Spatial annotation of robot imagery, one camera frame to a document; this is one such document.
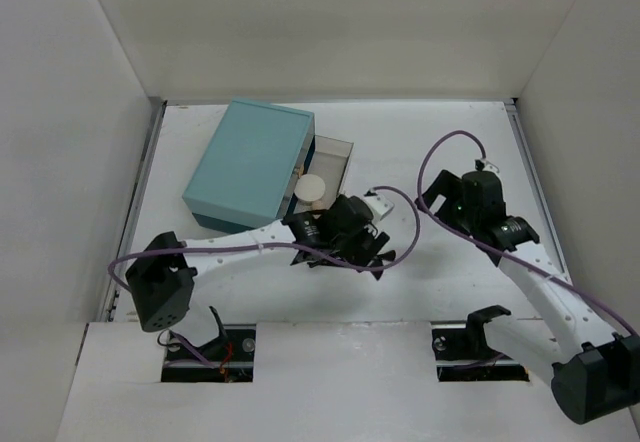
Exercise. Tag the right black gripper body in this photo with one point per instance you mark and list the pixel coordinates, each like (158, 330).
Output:
(453, 211)

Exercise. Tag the white round powder puff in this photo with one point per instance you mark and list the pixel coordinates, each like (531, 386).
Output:
(310, 188)

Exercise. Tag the black fan brush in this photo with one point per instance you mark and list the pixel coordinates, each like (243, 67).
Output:
(380, 261)

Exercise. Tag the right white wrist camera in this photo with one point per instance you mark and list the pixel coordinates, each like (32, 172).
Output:
(485, 165)

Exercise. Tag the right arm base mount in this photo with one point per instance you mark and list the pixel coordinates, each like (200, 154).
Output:
(458, 361)

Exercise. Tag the teal makeup organizer box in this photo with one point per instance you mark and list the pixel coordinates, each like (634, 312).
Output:
(246, 177)

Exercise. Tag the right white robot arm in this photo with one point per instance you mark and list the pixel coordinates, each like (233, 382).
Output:
(591, 369)

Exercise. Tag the clear acrylic drawer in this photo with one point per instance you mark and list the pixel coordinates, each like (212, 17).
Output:
(330, 162)

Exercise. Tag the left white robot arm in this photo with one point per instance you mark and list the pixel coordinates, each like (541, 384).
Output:
(167, 277)

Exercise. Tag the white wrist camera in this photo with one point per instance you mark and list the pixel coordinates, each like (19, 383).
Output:
(485, 165)
(379, 206)

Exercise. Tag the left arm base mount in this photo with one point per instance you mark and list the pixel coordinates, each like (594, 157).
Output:
(228, 358)

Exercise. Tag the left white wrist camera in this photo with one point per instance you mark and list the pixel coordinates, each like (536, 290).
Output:
(379, 206)

